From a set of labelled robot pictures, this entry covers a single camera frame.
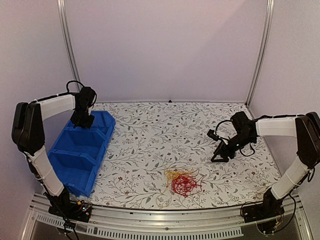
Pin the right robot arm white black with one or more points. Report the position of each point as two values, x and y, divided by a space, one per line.
295 137

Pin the floral patterned table mat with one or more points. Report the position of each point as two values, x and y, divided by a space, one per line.
159 157

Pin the left aluminium frame post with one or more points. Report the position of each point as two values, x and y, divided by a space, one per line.
67 39

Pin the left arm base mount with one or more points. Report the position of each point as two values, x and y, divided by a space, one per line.
72 210

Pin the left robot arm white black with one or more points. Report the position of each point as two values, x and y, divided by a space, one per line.
29 135

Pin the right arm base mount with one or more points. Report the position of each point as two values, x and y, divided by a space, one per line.
267 219

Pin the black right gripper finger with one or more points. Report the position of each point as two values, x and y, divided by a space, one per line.
220 151
219 160

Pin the right aluminium frame post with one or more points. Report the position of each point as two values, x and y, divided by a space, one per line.
270 4

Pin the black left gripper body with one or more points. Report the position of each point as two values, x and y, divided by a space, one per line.
81 118

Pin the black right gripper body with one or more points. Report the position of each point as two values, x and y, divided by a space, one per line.
243 141

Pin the aluminium frame post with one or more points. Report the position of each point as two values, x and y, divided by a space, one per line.
67 39
270 4

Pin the front aluminium rail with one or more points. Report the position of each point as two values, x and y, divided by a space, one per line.
110 223

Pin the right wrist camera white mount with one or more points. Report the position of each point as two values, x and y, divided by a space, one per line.
212 134

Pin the blue plastic divided bin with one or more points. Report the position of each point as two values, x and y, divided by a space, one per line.
78 153

